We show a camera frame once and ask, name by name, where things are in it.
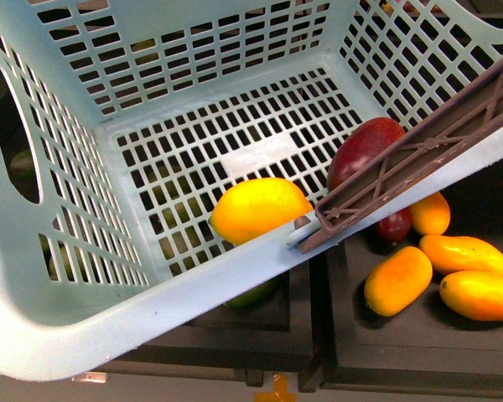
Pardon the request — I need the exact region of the yellow lemon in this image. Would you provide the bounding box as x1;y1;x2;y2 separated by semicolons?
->
210;178;313;245

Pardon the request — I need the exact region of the light blue plastic basket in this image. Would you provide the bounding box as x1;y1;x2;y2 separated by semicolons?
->
0;1;503;381

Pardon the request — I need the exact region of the green mango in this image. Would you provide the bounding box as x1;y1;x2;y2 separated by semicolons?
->
225;278;278;309

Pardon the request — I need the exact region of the dark red mango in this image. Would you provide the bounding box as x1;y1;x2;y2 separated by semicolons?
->
374;208;412;245

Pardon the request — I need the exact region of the yellow mango behind basket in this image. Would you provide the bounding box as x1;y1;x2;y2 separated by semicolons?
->
409;192;451;235

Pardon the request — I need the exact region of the black display crate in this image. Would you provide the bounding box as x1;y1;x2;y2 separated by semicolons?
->
66;150;503;401

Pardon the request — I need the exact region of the orange floor tape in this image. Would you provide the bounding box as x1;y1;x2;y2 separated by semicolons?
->
253;374;297;402

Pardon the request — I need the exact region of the brown basket handle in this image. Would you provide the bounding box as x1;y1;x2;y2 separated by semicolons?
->
286;59;503;253

